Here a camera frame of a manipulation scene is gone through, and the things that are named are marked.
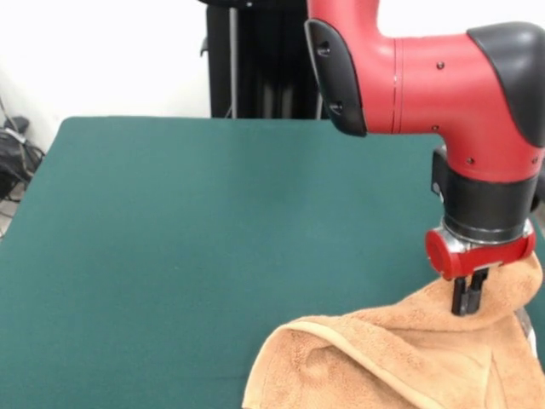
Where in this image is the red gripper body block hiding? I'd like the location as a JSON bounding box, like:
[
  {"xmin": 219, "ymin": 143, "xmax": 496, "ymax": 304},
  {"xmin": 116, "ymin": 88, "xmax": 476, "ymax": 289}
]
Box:
[{"xmin": 424, "ymin": 221, "xmax": 537, "ymax": 281}]

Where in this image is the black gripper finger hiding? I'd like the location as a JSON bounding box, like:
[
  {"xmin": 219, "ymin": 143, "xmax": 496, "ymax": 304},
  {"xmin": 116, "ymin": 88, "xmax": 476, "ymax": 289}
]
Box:
[
  {"xmin": 465, "ymin": 270, "xmax": 488, "ymax": 314},
  {"xmin": 451, "ymin": 277, "xmax": 468, "ymax": 317}
]

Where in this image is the orange-brown terry towel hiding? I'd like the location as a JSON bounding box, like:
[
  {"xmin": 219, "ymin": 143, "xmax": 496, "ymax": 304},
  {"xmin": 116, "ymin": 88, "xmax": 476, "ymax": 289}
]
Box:
[{"xmin": 241, "ymin": 254, "xmax": 545, "ymax": 409}]

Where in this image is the dark green table cloth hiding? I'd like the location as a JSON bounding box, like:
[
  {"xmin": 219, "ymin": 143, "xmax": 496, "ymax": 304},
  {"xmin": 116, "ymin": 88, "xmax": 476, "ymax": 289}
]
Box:
[{"xmin": 0, "ymin": 117, "xmax": 545, "ymax": 409}]

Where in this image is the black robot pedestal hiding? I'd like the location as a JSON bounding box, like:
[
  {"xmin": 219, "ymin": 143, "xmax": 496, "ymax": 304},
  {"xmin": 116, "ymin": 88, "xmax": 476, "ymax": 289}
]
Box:
[{"xmin": 198, "ymin": 0, "xmax": 333, "ymax": 120}]

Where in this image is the black cable bundle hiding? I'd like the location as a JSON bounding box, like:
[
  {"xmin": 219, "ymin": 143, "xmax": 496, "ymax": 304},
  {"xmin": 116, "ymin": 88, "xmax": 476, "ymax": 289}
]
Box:
[{"xmin": 0, "ymin": 115, "xmax": 46, "ymax": 201}]

